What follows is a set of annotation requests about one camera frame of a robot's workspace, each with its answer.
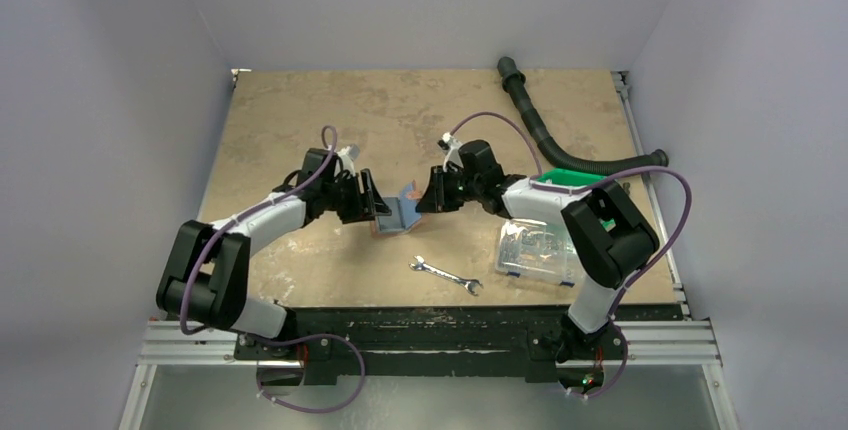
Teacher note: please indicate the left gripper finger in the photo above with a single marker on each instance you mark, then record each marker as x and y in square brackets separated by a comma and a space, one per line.
[353, 209]
[372, 204]

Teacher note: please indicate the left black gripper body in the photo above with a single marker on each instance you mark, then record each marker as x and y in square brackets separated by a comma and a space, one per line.
[346, 185]

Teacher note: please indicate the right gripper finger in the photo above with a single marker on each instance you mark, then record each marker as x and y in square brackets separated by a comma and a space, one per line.
[433, 198]
[452, 194]

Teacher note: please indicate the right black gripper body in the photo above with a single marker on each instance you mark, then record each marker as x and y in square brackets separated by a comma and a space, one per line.
[442, 190]

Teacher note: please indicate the brown leather card holder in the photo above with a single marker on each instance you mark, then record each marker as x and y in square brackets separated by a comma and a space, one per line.
[403, 215]

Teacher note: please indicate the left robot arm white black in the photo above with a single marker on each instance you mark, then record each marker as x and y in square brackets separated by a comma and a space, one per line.
[205, 278]

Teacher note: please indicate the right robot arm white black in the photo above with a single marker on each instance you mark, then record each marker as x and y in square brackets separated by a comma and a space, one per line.
[612, 238]

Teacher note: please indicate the silver open-end wrench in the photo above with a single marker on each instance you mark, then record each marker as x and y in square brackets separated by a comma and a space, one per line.
[470, 285]

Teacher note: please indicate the clear plastic screw box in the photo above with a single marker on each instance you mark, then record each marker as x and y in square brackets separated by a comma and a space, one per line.
[538, 251]

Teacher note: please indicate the green plastic bin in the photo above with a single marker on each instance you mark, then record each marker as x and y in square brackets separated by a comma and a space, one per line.
[560, 188]

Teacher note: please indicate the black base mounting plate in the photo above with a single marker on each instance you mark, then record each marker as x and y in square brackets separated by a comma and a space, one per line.
[458, 341]

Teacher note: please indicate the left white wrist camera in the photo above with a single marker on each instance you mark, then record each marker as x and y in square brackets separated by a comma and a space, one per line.
[346, 158]

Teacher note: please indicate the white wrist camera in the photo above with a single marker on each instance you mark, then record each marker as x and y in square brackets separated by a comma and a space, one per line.
[450, 147]
[346, 158]

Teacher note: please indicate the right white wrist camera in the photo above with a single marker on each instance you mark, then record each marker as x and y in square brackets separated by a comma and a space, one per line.
[450, 147]

